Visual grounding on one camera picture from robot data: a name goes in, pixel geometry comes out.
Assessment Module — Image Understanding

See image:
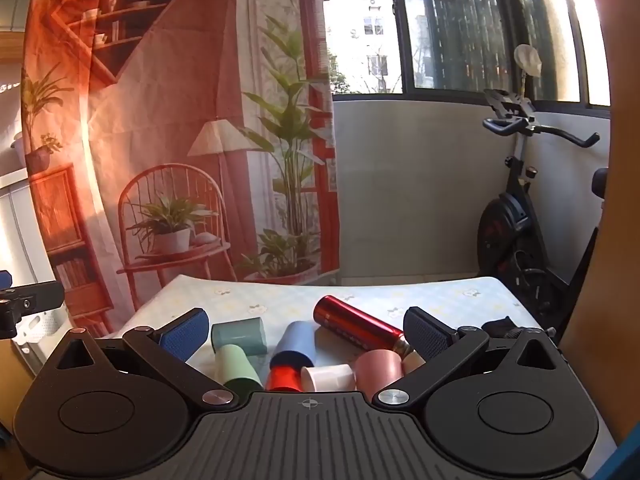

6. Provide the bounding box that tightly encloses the blue cup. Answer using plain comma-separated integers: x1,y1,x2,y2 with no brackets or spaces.
270,321,317,369

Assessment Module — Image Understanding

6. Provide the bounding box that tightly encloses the dark green cup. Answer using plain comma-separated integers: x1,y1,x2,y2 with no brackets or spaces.
211,317,268,359

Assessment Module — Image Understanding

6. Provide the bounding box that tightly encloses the light green cup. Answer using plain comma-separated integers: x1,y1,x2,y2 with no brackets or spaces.
215,344,264,402

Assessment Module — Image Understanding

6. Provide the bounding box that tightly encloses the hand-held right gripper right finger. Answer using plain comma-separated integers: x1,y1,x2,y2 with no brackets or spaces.
372,306,568,410

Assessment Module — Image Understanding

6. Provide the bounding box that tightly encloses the tan wooden board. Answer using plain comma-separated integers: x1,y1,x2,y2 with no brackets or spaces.
558,0,640,463

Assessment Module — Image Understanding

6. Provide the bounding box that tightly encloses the white cup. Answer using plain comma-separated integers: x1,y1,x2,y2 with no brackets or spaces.
300,362,357,394

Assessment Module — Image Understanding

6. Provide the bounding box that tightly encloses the white cabinet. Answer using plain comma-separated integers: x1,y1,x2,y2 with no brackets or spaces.
0,165,54,292

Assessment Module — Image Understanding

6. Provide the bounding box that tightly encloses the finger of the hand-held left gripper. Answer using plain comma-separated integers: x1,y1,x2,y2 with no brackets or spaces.
0,270,66,339

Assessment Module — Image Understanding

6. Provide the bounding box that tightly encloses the black framed window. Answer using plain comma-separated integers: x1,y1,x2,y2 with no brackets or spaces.
320,0,614,111

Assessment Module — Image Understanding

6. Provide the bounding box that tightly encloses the black exercise bike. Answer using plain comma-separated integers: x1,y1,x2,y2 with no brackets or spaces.
476,87,612,335

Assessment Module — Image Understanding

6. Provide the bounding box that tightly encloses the printed wall tapestry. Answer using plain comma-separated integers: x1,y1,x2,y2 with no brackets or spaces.
20,0,342,337

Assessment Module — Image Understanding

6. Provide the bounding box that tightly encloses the pink cup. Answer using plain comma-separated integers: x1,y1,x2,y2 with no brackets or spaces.
354,349,404,394

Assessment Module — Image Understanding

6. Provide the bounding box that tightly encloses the black cloth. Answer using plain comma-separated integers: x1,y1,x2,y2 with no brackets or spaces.
481,316,524,339

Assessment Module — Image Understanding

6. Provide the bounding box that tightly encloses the red metal bottle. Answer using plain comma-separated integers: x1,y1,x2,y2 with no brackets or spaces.
313,296,426,376

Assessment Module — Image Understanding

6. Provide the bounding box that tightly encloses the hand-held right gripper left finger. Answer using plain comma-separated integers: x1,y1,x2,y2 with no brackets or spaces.
47,308,240,411

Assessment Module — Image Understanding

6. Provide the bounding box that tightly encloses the shiny red cup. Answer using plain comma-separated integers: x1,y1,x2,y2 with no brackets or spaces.
265,364,305,393

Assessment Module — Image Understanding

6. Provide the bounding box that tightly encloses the white plastic basket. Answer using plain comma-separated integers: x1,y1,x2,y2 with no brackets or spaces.
11,307,71,362

